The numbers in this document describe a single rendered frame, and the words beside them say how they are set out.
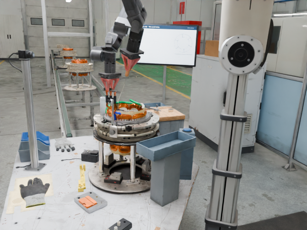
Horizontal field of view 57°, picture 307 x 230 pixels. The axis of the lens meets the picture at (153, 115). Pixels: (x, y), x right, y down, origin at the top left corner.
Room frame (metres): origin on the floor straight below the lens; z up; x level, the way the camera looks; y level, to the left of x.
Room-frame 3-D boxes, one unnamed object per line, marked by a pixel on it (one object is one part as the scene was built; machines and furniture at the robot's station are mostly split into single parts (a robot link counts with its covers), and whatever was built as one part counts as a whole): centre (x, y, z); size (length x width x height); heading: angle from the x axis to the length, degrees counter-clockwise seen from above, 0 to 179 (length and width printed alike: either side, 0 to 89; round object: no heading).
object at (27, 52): (1.36, 0.61, 1.37); 0.06 x 0.04 x 0.04; 85
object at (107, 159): (1.38, 0.24, 0.85); 0.06 x 0.04 x 0.05; 159
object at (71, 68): (3.47, 0.92, 0.94); 0.39 x 0.39 x 0.30
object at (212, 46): (4.07, -0.93, 1.30); 0.39 x 0.29 x 0.22; 29
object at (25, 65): (1.37, 0.62, 1.07); 0.03 x 0.03 x 0.57; 85
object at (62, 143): (1.68, 0.56, 0.79); 0.24 x 0.12 x 0.02; 20
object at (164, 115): (1.55, -0.05, 1.05); 0.20 x 0.19 x 0.02; 23
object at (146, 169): (1.28, 0.02, 0.85); 0.06 x 0.04 x 0.05; 163
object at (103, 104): (1.35, 0.25, 1.14); 0.03 x 0.03 x 0.09; 27
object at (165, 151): (1.11, -0.06, 0.92); 0.25 x 0.11 x 0.28; 132
